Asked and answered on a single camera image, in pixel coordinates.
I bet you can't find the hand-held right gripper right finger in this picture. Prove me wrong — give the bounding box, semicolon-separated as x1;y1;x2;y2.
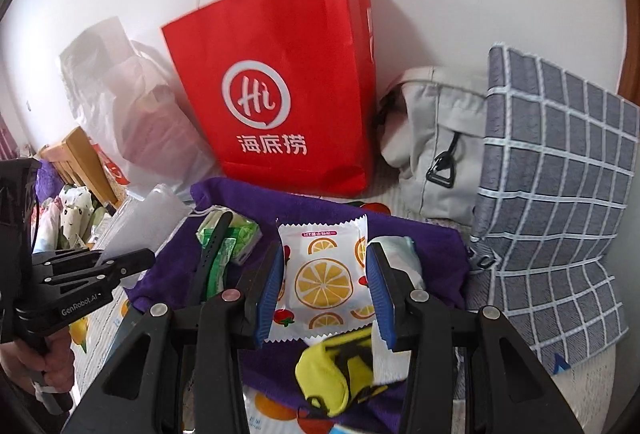
365;241;586;434

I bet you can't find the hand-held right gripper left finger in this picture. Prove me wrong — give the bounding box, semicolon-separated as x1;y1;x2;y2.
62;241;286;434

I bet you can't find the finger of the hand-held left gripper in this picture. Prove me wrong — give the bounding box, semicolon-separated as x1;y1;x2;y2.
32;248;157;276
37;270;128;301

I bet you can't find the white plastic wrap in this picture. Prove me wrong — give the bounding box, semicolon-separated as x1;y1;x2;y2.
371;236;427;292

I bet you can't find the clear plastic bag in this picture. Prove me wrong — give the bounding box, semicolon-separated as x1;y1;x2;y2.
97;184;195;289

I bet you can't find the fruit-print packet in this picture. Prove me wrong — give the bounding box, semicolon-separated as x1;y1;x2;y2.
262;214;378;346

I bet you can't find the black watch strap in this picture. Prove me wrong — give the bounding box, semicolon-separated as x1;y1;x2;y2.
187;210;236;306

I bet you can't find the yellow and black pouch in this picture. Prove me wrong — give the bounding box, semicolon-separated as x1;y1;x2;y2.
294;326;408;418

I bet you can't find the person's left hand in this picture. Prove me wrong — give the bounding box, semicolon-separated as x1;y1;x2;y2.
0;329;77;406

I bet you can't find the floral cloth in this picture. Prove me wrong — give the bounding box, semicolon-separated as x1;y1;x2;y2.
31;184;115;256

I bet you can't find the green tissue packet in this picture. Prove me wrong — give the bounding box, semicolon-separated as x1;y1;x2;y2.
196;209;262;266

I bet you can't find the purple towel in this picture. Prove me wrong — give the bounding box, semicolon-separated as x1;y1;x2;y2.
125;178;470;421

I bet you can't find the wooden chair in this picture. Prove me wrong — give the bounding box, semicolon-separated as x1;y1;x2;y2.
39;126;132;211

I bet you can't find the grey fabric bag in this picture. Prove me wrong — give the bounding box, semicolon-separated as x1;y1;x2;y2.
377;66;490;229

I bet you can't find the white plastic shopping bag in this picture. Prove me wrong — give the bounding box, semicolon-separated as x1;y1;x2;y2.
57;16;222;195

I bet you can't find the grey checked cushion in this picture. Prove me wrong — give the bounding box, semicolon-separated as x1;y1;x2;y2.
465;43;632;376

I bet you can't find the red paper bag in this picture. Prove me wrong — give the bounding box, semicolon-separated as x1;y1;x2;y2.
160;0;377;198

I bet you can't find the wooden door frame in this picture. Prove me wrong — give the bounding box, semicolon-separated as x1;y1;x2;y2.
620;0;640;107

